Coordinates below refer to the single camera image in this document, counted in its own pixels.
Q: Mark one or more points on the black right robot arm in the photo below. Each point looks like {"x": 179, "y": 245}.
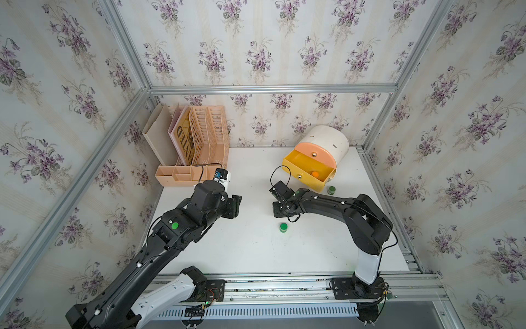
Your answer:
{"x": 369, "y": 227}

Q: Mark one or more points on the beige cardboard folder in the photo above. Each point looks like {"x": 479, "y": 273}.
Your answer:
{"x": 156, "y": 134}

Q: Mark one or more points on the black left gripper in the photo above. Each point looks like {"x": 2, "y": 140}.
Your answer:
{"x": 233, "y": 205}

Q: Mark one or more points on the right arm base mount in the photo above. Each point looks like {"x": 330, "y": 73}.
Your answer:
{"x": 352, "y": 288}

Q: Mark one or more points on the white oval drawer cabinet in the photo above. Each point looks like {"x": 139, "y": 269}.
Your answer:
{"x": 329, "y": 137}

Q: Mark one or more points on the beige desk file organizer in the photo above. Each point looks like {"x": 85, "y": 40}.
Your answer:
{"x": 212, "y": 145}

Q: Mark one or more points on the yellow drawer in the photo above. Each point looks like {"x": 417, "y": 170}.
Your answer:
{"x": 301, "y": 168}

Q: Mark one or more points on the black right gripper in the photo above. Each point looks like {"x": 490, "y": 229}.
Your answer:
{"x": 275, "y": 213}

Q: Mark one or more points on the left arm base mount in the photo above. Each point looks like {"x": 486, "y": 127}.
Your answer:
{"x": 191, "y": 285}

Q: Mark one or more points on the pink top drawer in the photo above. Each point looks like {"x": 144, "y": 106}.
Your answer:
{"x": 321, "y": 154}

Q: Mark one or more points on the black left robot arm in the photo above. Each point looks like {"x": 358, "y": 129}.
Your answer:
{"x": 116, "y": 306}

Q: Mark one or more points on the wanted poster book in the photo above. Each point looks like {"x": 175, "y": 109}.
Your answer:
{"x": 181, "y": 136}

